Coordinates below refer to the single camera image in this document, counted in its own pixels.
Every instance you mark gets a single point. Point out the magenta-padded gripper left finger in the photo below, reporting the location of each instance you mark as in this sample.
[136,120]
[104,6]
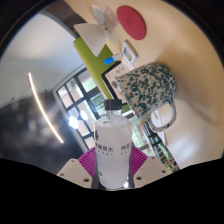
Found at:
[75,172]

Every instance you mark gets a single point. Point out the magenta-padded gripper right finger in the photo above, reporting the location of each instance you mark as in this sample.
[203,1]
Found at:
[151,170]

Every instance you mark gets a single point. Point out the clear plastic water bottle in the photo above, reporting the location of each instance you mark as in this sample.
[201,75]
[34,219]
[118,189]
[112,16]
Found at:
[112,153]

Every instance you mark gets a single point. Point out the black pendant lamps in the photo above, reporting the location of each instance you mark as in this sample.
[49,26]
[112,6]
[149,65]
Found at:
[73,122]

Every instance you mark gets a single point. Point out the long curved ceiling light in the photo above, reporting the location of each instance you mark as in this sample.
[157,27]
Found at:
[41,106]

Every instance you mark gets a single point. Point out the green speckled white mug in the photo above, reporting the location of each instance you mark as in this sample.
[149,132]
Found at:
[146,86]

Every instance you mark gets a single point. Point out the small blue cap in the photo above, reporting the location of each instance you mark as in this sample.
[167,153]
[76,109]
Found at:
[108,61]

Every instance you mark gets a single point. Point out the white ceramic bowl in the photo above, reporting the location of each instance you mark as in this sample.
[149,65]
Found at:
[91,35]

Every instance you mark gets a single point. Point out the flat round red coaster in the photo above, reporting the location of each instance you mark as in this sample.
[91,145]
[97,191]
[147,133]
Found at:
[131,21]

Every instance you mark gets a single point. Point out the black-framed window wall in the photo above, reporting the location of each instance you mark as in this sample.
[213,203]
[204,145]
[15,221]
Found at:
[75,90]

